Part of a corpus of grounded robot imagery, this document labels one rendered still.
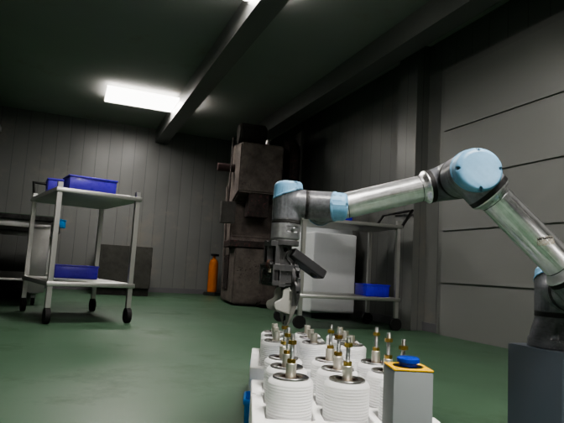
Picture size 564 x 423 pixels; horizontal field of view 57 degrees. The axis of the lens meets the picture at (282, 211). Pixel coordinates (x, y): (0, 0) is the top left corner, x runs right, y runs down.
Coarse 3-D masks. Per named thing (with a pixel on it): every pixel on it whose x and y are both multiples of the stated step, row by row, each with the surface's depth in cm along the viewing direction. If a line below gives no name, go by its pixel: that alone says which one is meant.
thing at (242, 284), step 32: (256, 128) 734; (256, 160) 685; (288, 160) 705; (256, 192) 684; (224, 224) 749; (256, 224) 721; (224, 256) 726; (256, 256) 669; (224, 288) 708; (256, 288) 665
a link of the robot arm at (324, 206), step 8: (312, 192) 133; (320, 192) 133; (328, 192) 134; (336, 192) 134; (312, 200) 132; (320, 200) 132; (328, 200) 132; (336, 200) 132; (344, 200) 132; (312, 208) 132; (320, 208) 132; (328, 208) 132; (336, 208) 132; (344, 208) 132; (312, 216) 133; (320, 216) 133; (328, 216) 133; (336, 216) 133; (344, 216) 133
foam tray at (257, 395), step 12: (252, 384) 131; (252, 396) 119; (252, 408) 109; (264, 408) 111; (312, 408) 112; (372, 408) 115; (252, 420) 100; (264, 420) 100; (276, 420) 101; (288, 420) 101; (300, 420) 102; (312, 420) 107; (324, 420) 103; (372, 420) 105; (432, 420) 107
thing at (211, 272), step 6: (210, 264) 860; (216, 264) 860; (210, 270) 858; (216, 270) 859; (210, 276) 857; (216, 276) 859; (210, 282) 855; (216, 282) 858; (210, 288) 854; (216, 288) 858; (204, 294) 854; (210, 294) 850; (216, 294) 852
